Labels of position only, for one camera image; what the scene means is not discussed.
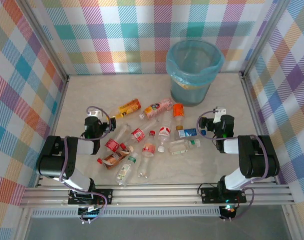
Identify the blue label blue cap bottle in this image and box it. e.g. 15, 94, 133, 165
177, 127, 207, 139

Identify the yellow orange label bottle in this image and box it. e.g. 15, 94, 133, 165
109, 98, 142, 120

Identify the clear bottle red striped label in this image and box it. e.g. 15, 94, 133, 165
119, 119, 159, 149

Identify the brown label bottle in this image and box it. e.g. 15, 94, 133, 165
101, 144, 135, 170

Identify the clear bottle green white cap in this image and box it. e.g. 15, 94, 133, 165
168, 138, 202, 156

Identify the clear bottle red white label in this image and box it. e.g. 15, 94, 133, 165
156, 111, 173, 153

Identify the clear bottle pink label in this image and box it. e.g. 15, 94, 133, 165
136, 129, 157, 180

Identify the green tea bottle white cap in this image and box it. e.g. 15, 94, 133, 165
115, 152, 140, 188

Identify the blue trash bin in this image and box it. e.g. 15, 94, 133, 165
166, 39, 225, 108

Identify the blue plastic bin liner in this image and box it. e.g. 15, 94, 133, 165
166, 39, 225, 88

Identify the controller circuit board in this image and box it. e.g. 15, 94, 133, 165
218, 204, 239, 222
78, 204, 104, 224

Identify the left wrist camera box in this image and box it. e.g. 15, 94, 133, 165
88, 109, 104, 119

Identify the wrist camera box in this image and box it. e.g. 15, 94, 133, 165
88, 109, 104, 119
213, 106, 228, 124

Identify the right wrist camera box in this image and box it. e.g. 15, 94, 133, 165
213, 106, 228, 124

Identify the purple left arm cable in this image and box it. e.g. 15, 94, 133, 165
58, 106, 111, 223

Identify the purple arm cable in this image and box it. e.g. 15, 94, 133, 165
196, 111, 270, 222
58, 106, 111, 223

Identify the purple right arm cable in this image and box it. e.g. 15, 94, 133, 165
196, 111, 270, 222

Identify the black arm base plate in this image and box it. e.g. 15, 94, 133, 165
68, 188, 114, 206
200, 186, 247, 204

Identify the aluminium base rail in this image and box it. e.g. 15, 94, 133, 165
19, 183, 296, 208

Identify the grey slotted cable duct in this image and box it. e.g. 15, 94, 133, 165
31, 208, 221, 218

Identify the aluminium frame post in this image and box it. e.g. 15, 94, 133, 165
240, 0, 292, 78
18, 0, 70, 83

